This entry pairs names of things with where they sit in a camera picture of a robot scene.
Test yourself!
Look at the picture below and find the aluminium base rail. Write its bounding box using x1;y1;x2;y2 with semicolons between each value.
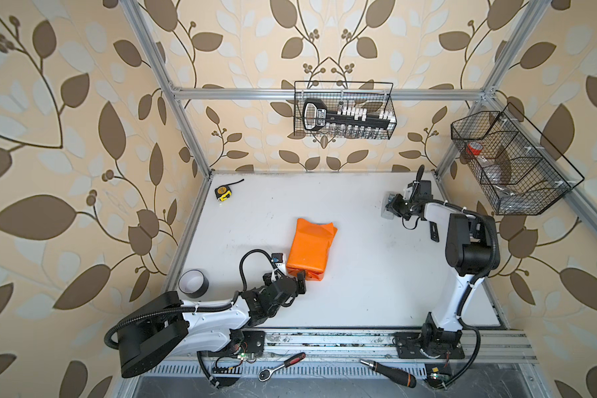
126;327;538;364

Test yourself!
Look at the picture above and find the socket set rail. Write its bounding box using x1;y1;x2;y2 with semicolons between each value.
299;99;397;134

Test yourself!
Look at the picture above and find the side wire basket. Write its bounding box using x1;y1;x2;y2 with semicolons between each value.
450;103;585;216

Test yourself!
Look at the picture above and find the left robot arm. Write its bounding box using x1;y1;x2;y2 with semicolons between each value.
104;250;308;378

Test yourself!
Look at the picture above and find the black adjustable wrench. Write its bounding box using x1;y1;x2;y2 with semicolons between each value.
429;222;439;243

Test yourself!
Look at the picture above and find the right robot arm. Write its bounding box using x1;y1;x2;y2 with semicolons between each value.
382;179;500;357

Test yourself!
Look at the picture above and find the black orange screwdriver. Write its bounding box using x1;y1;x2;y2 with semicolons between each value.
359;359;417;388

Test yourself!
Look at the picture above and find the red handled ratchet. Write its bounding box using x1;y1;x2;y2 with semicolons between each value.
258;353;307;382

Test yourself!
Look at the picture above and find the red capped plastic bottle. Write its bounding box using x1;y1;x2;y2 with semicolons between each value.
465;141;494;167

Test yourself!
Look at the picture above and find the yellow tape measure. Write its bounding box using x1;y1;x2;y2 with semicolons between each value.
214;179;245;202

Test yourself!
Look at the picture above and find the back wire basket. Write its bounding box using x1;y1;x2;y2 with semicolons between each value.
294;80;397;140

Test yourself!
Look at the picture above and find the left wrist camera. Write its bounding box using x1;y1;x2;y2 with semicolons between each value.
270;252;285;266

